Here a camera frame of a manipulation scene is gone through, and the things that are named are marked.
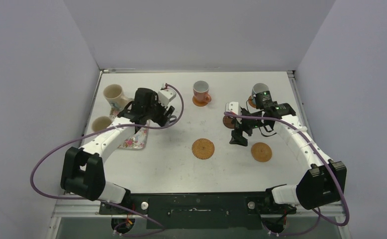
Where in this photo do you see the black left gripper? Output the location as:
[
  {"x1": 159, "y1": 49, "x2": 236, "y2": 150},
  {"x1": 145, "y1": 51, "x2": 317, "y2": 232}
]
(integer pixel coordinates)
[{"x1": 144, "y1": 93, "x2": 174, "y2": 127}]

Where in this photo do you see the blue mug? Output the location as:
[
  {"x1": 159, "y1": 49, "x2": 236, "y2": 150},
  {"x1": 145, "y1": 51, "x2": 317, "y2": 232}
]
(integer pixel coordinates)
[{"x1": 251, "y1": 83, "x2": 269, "y2": 98}]

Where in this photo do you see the pink mug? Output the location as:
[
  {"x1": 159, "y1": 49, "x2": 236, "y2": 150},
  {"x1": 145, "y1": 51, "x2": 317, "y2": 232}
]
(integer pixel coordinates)
[{"x1": 193, "y1": 81, "x2": 211, "y2": 103}]

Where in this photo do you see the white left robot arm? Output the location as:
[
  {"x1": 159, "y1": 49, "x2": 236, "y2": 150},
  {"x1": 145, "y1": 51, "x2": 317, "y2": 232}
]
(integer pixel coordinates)
[{"x1": 60, "y1": 84, "x2": 181, "y2": 214}]

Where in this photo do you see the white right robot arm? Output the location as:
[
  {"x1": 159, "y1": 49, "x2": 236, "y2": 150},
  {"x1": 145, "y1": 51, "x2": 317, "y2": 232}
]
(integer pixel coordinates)
[{"x1": 224, "y1": 90, "x2": 347, "y2": 213}]

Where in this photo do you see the dark walnut wooden coaster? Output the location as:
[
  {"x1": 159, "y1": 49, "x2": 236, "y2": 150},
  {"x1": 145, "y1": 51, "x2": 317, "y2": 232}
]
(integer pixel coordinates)
[{"x1": 222, "y1": 116, "x2": 235, "y2": 129}]

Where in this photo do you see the woven rattan coaster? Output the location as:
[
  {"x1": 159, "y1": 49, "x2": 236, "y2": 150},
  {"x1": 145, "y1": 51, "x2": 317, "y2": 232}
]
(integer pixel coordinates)
[
  {"x1": 192, "y1": 138, "x2": 215, "y2": 160},
  {"x1": 251, "y1": 142, "x2": 273, "y2": 162}
]

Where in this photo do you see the light wooden coaster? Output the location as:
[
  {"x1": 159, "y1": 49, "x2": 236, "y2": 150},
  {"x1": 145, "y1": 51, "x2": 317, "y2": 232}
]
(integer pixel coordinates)
[
  {"x1": 248, "y1": 96, "x2": 257, "y2": 109},
  {"x1": 192, "y1": 96, "x2": 209, "y2": 107}
]

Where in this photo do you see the cream cup at table edge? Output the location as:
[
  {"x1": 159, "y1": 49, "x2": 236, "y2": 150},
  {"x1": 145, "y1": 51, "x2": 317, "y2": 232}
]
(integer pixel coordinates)
[{"x1": 91, "y1": 116, "x2": 112, "y2": 132}]

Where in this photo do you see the floral rectangular tray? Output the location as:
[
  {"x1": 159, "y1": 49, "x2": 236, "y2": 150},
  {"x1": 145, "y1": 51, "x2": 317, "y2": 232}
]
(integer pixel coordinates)
[{"x1": 109, "y1": 108, "x2": 149, "y2": 150}]

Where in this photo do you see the large cream mug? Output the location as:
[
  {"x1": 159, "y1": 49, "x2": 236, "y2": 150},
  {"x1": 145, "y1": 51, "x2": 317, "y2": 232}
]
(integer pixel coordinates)
[{"x1": 103, "y1": 84, "x2": 131, "y2": 110}]

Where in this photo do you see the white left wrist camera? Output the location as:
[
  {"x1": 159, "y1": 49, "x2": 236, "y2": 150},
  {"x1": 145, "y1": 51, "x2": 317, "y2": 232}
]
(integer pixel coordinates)
[{"x1": 157, "y1": 89, "x2": 177, "y2": 107}]

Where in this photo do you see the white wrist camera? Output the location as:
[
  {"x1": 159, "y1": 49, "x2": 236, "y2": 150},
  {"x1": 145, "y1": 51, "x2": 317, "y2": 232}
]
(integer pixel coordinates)
[
  {"x1": 225, "y1": 102, "x2": 240, "y2": 115},
  {"x1": 157, "y1": 89, "x2": 177, "y2": 107}
]

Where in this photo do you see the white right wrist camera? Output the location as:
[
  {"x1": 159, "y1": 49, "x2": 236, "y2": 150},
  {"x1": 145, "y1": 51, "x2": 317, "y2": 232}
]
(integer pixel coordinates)
[{"x1": 225, "y1": 102, "x2": 240, "y2": 115}]

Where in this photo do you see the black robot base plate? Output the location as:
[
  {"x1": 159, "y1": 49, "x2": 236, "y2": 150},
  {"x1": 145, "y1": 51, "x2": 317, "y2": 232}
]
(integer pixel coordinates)
[{"x1": 98, "y1": 192, "x2": 297, "y2": 231}]

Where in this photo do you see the aluminium table frame rail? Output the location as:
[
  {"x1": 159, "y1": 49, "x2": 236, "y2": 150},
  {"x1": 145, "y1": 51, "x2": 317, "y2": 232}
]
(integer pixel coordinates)
[{"x1": 52, "y1": 200, "x2": 346, "y2": 218}]

